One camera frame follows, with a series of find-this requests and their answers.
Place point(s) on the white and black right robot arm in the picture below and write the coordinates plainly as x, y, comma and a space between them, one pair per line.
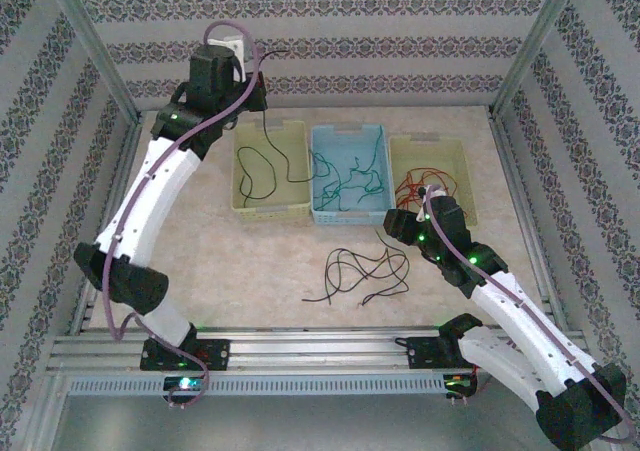
510, 366

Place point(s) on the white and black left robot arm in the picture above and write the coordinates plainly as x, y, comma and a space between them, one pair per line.
155, 206

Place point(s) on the yellow plastic bin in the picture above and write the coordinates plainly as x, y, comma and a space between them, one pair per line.
430, 153
295, 141

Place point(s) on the blue plastic bin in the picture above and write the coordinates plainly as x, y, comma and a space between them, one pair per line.
345, 146

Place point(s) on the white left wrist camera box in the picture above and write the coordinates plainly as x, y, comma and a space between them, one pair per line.
235, 46

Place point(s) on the aluminium table edge rail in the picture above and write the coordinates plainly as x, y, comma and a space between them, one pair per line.
522, 196
132, 136

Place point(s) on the aluminium frame post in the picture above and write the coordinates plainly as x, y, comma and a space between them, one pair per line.
95, 46
535, 46

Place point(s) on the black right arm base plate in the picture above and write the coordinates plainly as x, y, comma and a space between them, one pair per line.
425, 353

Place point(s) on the aluminium mounting rail beam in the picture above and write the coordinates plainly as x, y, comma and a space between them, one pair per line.
320, 351

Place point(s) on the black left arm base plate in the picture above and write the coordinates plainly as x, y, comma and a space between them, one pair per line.
217, 356

